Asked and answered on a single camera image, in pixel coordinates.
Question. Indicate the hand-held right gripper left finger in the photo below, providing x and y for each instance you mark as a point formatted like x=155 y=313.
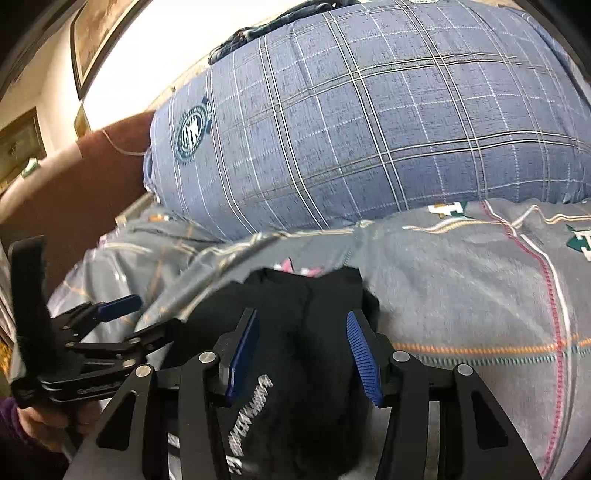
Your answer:
x=242 y=355

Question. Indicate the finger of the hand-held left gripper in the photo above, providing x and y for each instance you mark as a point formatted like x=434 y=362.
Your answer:
x=117 y=308
x=138 y=342

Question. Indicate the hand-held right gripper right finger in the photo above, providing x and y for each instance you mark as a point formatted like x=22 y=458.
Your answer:
x=362 y=364

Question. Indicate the black pants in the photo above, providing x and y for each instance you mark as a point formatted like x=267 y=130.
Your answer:
x=314 y=369

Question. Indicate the person's left forearm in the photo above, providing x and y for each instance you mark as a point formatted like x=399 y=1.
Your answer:
x=18 y=461

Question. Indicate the person's left hand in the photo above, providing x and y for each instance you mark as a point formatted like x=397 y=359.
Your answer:
x=41 y=424

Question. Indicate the grey printed bedsheet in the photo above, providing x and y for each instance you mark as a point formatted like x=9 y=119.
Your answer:
x=461 y=295

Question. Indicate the brown headboard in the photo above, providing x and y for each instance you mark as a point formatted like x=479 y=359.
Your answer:
x=92 y=184

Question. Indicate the wooden cabinet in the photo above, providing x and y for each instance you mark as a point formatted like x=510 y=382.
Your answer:
x=18 y=143

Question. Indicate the small framed picture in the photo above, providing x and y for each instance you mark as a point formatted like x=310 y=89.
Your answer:
x=82 y=120

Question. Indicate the blue plaid pillow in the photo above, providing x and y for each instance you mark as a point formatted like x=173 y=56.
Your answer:
x=369 y=115

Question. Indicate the large framed picture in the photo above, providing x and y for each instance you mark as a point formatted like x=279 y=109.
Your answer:
x=97 y=32

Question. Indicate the dark blue garment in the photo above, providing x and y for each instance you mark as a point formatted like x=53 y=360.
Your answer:
x=235 y=44

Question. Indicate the wooden bed rail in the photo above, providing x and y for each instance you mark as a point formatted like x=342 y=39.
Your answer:
x=184 y=85

